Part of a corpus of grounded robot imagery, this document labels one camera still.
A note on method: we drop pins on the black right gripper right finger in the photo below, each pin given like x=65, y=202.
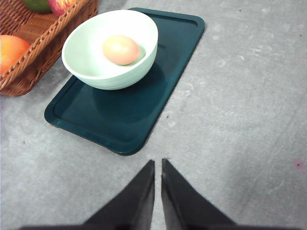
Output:
x=185, y=208

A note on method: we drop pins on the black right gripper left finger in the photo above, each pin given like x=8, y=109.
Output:
x=132, y=207

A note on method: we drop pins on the brown egg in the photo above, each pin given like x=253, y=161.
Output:
x=121, y=49

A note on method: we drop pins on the light green ceramic bowl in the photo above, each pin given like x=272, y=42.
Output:
x=83, y=54

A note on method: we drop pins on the brown wicker basket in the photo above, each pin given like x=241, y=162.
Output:
x=45, y=32

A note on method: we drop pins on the dark green rectangular tray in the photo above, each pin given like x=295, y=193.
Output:
x=124, y=120

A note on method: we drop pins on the orange mandarin fruit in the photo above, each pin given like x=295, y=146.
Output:
x=12, y=49

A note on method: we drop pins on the red yellow apple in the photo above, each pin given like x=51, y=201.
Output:
x=59, y=7

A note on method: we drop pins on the green round fruit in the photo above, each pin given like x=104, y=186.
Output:
x=39, y=6

